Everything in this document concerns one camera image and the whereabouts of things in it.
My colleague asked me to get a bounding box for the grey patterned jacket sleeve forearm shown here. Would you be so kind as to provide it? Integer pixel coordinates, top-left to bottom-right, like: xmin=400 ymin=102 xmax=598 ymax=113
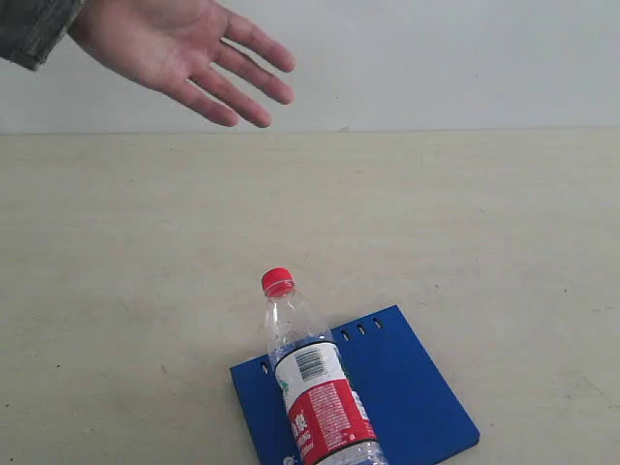
xmin=1 ymin=0 xmax=85 ymax=71

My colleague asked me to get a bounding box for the clear plastic water bottle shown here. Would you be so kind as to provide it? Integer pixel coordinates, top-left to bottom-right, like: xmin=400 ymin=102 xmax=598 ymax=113
xmin=262 ymin=267 xmax=388 ymax=465

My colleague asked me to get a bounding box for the blue ring binder notebook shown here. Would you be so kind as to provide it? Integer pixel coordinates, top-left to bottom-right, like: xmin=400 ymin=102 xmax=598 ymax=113
xmin=230 ymin=306 xmax=481 ymax=464

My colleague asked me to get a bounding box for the person's open bare hand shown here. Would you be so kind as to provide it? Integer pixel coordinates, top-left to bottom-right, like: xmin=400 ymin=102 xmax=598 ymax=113
xmin=69 ymin=1 xmax=295 ymax=128

